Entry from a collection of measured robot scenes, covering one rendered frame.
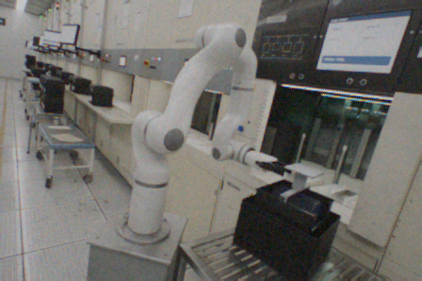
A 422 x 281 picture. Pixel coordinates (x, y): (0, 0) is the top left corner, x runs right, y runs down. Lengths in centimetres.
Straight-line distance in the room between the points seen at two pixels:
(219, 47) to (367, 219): 81
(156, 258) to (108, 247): 16
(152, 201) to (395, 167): 83
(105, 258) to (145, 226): 15
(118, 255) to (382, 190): 93
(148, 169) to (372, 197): 81
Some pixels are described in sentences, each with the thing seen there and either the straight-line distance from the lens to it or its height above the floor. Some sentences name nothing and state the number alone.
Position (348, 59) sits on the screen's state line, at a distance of 120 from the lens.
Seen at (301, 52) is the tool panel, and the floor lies 154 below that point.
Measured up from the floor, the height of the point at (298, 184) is 103.
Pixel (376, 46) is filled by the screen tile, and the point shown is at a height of 156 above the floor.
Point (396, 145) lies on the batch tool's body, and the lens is 106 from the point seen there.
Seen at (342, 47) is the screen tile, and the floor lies 156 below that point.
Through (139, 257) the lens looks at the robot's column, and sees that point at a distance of 86.
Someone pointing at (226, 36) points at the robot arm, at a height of 146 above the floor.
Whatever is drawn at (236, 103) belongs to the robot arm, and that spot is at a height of 126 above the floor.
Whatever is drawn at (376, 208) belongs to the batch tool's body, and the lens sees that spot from 109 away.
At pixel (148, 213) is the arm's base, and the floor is 85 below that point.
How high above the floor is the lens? 129
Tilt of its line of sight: 12 degrees down
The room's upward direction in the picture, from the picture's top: 11 degrees clockwise
